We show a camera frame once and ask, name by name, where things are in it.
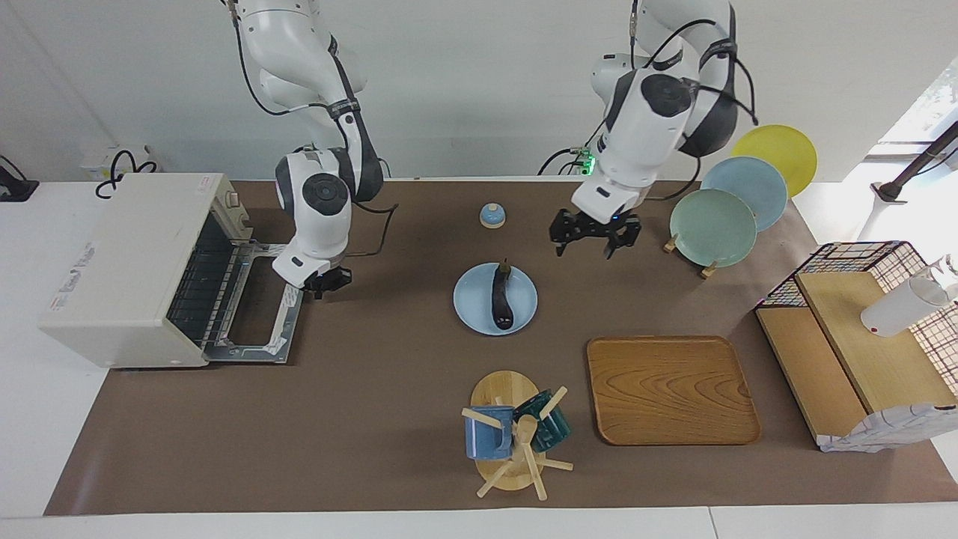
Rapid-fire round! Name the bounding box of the toaster oven glass door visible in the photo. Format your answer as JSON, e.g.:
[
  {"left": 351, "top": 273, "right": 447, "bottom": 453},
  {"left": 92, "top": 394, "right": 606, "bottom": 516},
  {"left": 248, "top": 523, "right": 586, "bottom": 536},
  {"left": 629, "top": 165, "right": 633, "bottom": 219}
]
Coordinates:
[{"left": 202, "top": 241, "right": 306, "bottom": 365}]

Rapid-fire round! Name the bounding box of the dark purple eggplant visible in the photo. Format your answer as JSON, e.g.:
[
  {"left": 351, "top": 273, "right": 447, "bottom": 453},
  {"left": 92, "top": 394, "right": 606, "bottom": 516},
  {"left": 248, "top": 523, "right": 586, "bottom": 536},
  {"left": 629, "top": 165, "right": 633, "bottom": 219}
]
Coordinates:
[{"left": 490, "top": 260, "right": 515, "bottom": 331}]

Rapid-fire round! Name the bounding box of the light blue serving plate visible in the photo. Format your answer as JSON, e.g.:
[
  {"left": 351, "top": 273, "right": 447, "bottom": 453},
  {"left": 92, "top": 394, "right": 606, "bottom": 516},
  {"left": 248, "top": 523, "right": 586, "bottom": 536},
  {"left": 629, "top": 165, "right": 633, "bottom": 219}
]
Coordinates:
[{"left": 453, "top": 262, "right": 538, "bottom": 336}]

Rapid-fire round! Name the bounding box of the cream toaster oven body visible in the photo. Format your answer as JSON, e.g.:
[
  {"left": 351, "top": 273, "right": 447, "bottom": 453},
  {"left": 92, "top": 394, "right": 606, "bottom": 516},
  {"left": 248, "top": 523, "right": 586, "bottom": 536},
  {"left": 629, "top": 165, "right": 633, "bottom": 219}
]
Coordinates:
[{"left": 39, "top": 174, "right": 255, "bottom": 369}]

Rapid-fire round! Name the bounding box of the pale green plate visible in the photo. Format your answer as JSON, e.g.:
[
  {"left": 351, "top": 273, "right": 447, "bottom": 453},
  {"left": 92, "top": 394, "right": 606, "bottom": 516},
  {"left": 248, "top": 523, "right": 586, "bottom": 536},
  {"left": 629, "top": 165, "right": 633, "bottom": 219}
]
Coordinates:
[{"left": 669, "top": 189, "right": 758, "bottom": 268}]

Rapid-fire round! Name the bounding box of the wooden plate rack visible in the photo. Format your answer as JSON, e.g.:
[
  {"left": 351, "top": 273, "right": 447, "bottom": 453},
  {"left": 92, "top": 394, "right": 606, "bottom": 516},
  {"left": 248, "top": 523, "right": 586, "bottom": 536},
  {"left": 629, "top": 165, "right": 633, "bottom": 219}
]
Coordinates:
[{"left": 663, "top": 234, "right": 721, "bottom": 279}]

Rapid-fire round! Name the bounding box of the brown table mat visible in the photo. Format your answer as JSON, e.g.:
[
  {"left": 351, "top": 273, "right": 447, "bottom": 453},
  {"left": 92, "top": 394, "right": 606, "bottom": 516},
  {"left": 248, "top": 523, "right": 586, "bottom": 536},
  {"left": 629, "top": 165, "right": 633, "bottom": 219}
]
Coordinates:
[{"left": 43, "top": 180, "right": 958, "bottom": 517}]

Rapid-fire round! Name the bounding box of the pale blue racked plate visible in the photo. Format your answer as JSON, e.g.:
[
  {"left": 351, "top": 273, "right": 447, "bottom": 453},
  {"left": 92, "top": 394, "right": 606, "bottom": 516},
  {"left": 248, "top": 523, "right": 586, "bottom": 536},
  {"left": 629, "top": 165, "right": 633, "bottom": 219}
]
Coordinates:
[{"left": 701, "top": 156, "right": 788, "bottom": 233}]

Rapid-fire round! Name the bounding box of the wooden serving tray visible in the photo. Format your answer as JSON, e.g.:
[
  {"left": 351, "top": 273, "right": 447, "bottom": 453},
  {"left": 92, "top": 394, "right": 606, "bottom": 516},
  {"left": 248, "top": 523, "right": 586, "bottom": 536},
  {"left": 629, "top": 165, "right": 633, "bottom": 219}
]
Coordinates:
[{"left": 586, "top": 336, "right": 762, "bottom": 447}]

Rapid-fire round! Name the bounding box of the wooden mug tree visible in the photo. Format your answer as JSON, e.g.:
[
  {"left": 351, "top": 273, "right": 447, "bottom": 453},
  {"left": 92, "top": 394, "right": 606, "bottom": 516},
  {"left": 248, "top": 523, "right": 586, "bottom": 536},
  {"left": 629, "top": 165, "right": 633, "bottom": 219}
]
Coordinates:
[{"left": 461, "top": 371, "right": 574, "bottom": 501}]

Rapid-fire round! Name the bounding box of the yellow plate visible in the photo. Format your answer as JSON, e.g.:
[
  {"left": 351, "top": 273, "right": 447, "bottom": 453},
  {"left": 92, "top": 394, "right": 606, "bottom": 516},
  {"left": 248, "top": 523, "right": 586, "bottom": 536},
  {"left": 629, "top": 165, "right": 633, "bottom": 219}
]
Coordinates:
[{"left": 730, "top": 124, "right": 818, "bottom": 198}]

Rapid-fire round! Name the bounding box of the dark green mug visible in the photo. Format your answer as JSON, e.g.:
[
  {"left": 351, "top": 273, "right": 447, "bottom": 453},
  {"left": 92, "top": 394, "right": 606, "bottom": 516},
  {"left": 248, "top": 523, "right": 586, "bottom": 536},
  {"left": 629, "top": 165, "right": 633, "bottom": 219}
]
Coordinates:
[{"left": 513, "top": 389, "right": 572, "bottom": 453}]

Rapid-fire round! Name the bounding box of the blue mug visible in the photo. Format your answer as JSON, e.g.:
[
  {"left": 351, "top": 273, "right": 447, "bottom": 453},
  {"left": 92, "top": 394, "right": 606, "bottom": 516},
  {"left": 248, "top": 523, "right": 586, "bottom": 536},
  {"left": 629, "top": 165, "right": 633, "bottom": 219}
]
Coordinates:
[{"left": 465, "top": 406, "right": 516, "bottom": 460}]

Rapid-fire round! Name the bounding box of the white power strip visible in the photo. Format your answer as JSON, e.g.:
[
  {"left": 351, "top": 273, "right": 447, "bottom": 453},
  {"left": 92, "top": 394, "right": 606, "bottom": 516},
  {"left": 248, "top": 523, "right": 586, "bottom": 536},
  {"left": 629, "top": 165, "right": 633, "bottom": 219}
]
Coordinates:
[{"left": 81, "top": 146, "right": 162, "bottom": 180}]

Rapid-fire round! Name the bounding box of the white cup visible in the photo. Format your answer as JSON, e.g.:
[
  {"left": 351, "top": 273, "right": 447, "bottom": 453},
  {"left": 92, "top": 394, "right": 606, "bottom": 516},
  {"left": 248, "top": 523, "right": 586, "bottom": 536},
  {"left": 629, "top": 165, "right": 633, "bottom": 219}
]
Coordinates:
[{"left": 861, "top": 255, "right": 958, "bottom": 338}]

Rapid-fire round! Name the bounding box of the wooden step shelf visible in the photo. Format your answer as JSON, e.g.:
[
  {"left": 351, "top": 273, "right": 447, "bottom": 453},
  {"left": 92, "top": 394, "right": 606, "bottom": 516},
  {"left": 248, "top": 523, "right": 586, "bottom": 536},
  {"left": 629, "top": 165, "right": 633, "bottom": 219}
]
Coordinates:
[{"left": 754, "top": 271, "right": 958, "bottom": 450}]

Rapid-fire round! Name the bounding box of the black stand pole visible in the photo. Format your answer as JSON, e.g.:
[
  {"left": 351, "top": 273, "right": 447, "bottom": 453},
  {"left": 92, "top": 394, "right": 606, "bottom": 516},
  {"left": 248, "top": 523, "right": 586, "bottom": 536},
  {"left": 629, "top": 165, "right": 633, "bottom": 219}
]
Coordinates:
[{"left": 872, "top": 120, "right": 958, "bottom": 203}]

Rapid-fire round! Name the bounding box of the black clamp device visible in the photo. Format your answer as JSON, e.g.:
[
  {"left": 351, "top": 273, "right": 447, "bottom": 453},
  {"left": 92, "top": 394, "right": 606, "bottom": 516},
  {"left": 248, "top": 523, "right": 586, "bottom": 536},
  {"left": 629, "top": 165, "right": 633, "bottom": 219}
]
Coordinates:
[{"left": 0, "top": 155, "right": 40, "bottom": 203}]

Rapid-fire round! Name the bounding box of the white crumpled cloth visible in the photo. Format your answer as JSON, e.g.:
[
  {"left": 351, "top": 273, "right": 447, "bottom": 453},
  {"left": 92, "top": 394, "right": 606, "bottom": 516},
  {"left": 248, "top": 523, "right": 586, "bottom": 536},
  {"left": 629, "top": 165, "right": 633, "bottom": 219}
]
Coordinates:
[{"left": 818, "top": 403, "right": 958, "bottom": 454}]

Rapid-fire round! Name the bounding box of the black left base cable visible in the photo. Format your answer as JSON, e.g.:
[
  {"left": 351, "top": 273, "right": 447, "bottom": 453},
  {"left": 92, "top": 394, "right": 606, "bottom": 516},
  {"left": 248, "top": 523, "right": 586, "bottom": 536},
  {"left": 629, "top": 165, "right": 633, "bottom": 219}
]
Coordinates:
[{"left": 539, "top": 112, "right": 608, "bottom": 177}]

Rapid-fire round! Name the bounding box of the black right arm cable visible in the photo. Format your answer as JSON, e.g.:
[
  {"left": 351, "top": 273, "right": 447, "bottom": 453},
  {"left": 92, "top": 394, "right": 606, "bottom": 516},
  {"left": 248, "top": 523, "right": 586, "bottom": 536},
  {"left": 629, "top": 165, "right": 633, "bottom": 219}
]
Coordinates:
[{"left": 236, "top": 15, "right": 397, "bottom": 259}]

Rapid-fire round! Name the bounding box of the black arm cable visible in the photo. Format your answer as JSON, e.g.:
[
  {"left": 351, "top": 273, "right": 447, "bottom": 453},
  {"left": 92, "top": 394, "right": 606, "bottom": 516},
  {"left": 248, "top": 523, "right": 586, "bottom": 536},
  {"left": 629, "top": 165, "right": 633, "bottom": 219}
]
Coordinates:
[
  {"left": 632, "top": 0, "right": 758, "bottom": 201},
  {"left": 236, "top": 15, "right": 397, "bottom": 259}
]

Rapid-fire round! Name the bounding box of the metal oven wire rack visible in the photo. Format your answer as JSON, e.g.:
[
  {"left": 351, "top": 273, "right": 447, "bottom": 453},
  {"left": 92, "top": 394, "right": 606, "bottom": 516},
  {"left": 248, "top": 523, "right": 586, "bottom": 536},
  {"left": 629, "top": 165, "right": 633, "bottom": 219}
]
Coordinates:
[{"left": 166, "top": 216, "right": 251, "bottom": 347}]

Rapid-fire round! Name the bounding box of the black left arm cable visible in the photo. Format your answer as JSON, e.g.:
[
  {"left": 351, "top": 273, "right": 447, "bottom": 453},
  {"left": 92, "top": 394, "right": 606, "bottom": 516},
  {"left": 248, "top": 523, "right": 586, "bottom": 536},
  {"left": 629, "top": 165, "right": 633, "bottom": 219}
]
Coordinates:
[{"left": 632, "top": 0, "right": 758, "bottom": 201}]

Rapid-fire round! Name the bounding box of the black wire basket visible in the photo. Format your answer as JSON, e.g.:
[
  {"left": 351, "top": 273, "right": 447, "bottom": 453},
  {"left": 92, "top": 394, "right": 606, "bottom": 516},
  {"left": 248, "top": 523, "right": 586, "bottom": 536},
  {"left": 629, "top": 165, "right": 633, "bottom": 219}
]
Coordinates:
[{"left": 754, "top": 241, "right": 958, "bottom": 398}]

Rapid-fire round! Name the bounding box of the black oven power cable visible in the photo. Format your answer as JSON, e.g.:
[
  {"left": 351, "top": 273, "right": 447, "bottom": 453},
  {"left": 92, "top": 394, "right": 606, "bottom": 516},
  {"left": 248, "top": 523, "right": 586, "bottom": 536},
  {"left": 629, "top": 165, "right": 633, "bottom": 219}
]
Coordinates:
[{"left": 95, "top": 150, "right": 159, "bottom": 200}]

